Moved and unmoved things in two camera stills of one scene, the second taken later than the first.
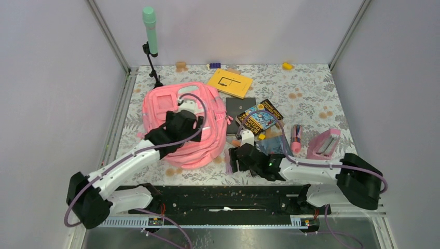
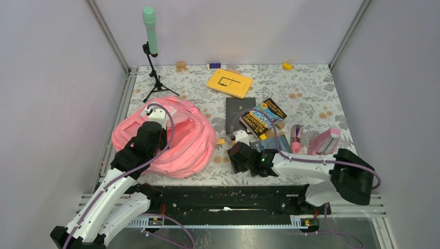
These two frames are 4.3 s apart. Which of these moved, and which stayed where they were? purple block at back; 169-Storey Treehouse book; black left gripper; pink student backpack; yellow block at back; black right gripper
Moved: black left gripper; pink student backpack
Stayed: purple block at back; black right gripper; 169-Storey Treehouse book; yellow block at back
